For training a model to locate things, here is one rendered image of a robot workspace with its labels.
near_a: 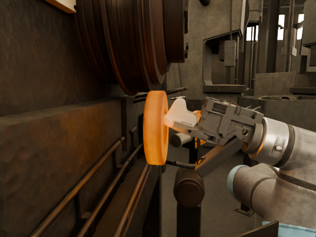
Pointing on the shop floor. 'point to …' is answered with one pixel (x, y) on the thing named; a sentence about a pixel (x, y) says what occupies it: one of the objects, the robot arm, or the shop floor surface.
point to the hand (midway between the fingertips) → (158, 118)
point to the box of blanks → (285, 109)
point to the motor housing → (188, 201)
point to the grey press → (310, 20)
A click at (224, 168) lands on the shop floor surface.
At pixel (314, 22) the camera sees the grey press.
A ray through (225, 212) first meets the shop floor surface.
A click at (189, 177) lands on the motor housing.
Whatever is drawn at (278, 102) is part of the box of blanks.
